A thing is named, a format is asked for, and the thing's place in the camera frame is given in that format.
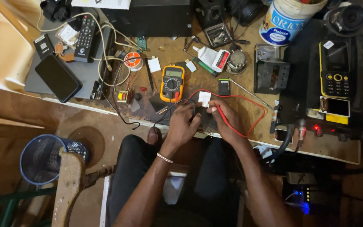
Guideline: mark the round metal speaker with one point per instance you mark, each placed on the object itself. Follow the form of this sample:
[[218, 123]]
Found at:
[[236, 61]]

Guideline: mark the person's left hand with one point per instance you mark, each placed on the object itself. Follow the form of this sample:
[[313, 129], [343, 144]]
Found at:
[[180, 126]]

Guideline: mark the white paper sheet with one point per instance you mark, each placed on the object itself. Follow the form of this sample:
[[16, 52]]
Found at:
[[102, 3]]

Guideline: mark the black router with blue light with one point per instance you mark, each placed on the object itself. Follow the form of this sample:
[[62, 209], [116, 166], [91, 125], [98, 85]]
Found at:
[[313, 197]]

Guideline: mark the opened phone with yellow label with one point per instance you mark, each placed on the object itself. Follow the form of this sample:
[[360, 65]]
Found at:
[[337, 108]]

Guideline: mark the thin metal tweezers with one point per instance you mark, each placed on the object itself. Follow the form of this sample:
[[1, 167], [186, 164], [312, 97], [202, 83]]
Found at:
[[250, 93]]

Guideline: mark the white plastic paint bucket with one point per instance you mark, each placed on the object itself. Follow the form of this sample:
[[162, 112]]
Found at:
[[284, 23]]

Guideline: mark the large black box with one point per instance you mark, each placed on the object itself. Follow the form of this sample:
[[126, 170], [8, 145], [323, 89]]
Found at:
[[150, 19]]

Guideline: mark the black smartphone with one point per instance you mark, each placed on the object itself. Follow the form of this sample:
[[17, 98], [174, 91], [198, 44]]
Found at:
[[58, 78]]

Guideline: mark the black remote control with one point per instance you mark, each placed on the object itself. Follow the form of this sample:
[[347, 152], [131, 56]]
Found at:
[[85, 37]]

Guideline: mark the yellow digital multimeter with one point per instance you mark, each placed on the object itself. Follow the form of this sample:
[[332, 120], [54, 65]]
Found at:
[[172, 82]]

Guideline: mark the thin black pen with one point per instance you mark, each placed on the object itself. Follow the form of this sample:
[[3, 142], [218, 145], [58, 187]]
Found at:
[[150, 78]]

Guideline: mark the dark metal bracket stand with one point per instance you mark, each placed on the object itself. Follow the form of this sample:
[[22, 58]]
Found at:
[[271, 74]]

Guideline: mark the grey laptop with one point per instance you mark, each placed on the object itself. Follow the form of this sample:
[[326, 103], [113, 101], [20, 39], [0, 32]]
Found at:
[[87, 74]]

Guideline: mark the black camera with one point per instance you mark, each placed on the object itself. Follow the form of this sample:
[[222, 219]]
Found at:
[[55, 9]]

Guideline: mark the yellow and black keypad phone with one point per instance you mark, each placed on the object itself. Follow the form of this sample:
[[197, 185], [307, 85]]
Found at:
[[335, 69]]

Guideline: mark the blue mesh waste basket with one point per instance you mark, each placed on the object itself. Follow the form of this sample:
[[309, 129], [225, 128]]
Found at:
[[39, 160]]

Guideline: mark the black bench power unit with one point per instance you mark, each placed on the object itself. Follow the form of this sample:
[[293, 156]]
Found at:
[[304, 82]]

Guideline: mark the person's right hand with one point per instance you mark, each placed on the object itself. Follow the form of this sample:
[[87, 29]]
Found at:
[[232, 123]]

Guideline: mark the black labelled battery pack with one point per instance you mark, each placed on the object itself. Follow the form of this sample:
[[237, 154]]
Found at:
[[43, 46]]

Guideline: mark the black device with open circuit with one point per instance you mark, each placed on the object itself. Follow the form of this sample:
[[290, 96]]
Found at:
[[214, 25]]

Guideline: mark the person's black trousers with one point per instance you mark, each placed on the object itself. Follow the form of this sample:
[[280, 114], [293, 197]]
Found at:
[[131, 170]]

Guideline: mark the small black charger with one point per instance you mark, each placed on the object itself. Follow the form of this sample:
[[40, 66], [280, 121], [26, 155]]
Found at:
[[96, 90]]

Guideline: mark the white and red glue tube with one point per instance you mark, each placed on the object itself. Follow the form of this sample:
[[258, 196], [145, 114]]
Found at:
[[213, 56]]

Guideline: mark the black multimeter test lead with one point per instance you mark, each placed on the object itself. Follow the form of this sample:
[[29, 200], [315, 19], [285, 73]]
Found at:
[[165, 116]]

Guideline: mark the small yellow transformer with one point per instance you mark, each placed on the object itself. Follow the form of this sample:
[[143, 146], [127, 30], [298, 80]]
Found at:
[[123, 96]]

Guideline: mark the black round speaker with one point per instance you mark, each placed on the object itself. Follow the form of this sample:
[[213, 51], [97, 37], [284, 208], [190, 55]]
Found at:
[[247, 11]]

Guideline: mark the beige plastic chair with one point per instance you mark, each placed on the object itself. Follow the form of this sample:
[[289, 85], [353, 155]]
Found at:
[[2, 50]]

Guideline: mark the black phone battery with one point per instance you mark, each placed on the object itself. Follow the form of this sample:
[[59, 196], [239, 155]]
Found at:
[[224, 87]]

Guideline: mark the small white rectangular battery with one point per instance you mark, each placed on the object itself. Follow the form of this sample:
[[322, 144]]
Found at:
[[204, 97]]

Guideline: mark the worn wooden chair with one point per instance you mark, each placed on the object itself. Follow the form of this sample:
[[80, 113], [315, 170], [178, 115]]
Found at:
[[69, 186]]

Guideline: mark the red multimeter test lead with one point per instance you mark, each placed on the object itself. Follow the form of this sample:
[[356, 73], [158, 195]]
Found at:
[[257, 104]]

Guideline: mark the brown shoe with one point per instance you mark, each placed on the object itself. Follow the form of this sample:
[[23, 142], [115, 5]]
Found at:
[[154, 135]]

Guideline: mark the small green circuit board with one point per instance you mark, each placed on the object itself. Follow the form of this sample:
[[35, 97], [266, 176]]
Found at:
[[141, 43]]

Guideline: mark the dark square plate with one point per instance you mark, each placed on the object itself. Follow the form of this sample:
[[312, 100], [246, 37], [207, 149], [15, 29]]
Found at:
[[157, 103]]

